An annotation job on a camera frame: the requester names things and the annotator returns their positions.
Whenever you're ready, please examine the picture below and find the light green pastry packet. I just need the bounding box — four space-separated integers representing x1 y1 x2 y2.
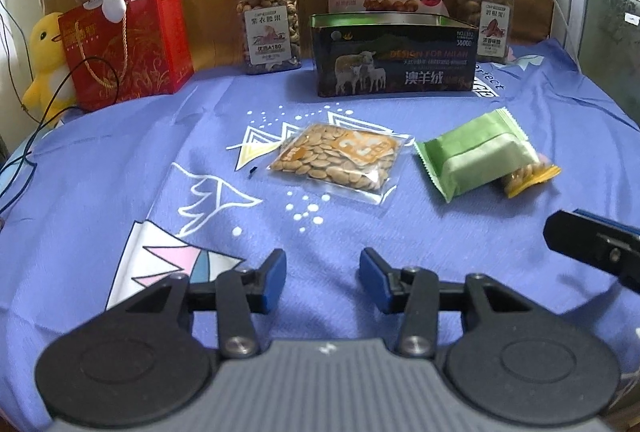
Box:
412 108 543 203

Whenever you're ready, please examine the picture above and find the pecan nut jar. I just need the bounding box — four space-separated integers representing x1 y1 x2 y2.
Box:
455 0 516 65

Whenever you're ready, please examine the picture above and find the clear seed packet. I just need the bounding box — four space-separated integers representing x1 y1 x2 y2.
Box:
267 122 416 207

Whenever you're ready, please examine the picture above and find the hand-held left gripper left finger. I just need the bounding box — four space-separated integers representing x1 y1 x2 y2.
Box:
107 249 288 360

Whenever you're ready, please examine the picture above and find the black cable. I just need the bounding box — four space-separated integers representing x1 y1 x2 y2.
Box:
0 56 121 213

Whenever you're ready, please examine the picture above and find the blue printed blanket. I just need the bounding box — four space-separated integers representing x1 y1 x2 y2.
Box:
0 36 640 428

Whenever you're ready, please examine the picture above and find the black tin box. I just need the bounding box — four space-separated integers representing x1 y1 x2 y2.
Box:
310 12 480 99

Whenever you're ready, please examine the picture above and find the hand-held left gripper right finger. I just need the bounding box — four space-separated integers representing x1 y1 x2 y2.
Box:
360 248 536 359

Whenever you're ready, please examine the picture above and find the cashew nut jar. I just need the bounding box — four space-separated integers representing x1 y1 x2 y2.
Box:
236 0 302 76

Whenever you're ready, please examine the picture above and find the yellow duck plush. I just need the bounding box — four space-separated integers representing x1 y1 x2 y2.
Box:
20 12 78 113

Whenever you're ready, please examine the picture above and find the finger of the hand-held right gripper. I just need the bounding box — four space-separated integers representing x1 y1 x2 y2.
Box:
544 209 640 295

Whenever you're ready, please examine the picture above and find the yellow peanut packet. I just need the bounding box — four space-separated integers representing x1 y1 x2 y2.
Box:
500 152 562 199

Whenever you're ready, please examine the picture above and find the red gift box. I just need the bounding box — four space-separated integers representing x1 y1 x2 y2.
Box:
57 0 195 113

